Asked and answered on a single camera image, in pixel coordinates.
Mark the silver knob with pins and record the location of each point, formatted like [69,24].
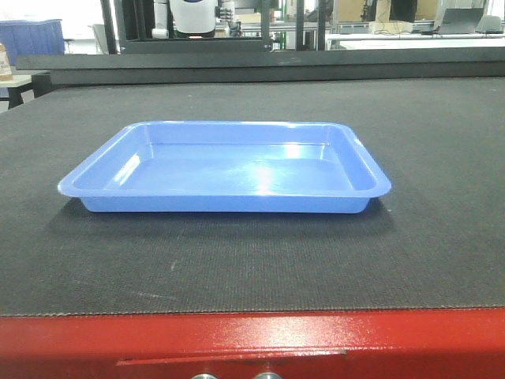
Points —
[267,375]
[204,376]

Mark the black rail bar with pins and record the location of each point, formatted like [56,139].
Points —
[249,67]

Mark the red metal cart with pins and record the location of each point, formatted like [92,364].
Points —
[348,344]

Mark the blue plastic tray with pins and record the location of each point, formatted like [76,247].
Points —
[217,166]

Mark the black woven table mat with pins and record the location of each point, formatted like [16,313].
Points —
[435,241]

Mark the white humanoid robot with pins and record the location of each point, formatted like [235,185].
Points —
[194,19]

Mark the right silver knob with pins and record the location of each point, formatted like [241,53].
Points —
[267,375]

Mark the left silver knob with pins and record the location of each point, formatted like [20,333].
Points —
[204,376]

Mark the white background table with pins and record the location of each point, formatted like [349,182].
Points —
[410,41]

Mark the black metal frame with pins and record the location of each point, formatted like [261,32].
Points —
[128,30]

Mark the cardboard box with label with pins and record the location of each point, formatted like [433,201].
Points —
[5,68]

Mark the blue storage bin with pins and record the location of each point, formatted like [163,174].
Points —
[32,37]

